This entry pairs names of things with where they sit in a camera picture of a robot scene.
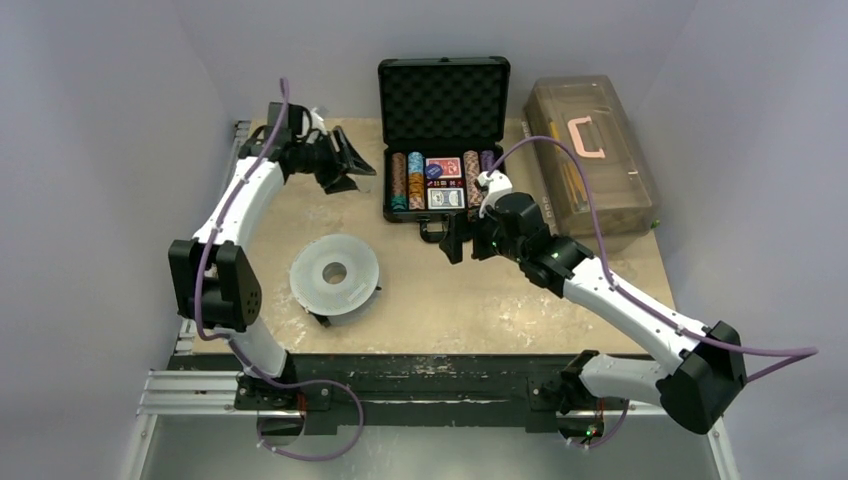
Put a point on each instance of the red playing card deck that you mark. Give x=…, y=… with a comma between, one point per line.
x=452, y=166

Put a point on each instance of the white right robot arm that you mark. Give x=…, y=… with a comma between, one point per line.
x=694, y=371

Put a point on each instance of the light blue chip stack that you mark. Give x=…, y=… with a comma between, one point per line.
x=415, y=162

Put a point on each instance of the blue playing card deck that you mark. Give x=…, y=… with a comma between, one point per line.
x=445, y=198

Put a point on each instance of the dark green chip stack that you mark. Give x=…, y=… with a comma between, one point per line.
x=487, y=159

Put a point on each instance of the blue small blind button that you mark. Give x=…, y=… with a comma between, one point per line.
x=433, y=171

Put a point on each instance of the white perforated cable spool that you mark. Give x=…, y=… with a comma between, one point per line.
x=336, y=279

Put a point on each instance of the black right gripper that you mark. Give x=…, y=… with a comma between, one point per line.
x=473, y=232

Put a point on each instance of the peach chip stack right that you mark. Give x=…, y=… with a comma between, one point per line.
x=472, y=167

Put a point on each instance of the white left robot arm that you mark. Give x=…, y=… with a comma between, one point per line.
x=214, y=283

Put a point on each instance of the translucent plastic toolbox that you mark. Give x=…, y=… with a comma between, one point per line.
x=592, y=166

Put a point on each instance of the long brown chip stack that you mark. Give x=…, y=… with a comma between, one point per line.
x=398, y=200

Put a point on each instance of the orange yellow chip stack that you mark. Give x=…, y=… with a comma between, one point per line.
x=416, y=191

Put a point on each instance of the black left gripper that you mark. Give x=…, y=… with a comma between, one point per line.
x=345, y=160

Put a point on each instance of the black poker set case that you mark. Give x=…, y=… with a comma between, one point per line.
x=440, y=107

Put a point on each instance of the aluminium frame rail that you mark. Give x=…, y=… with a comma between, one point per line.
x=188, y=393

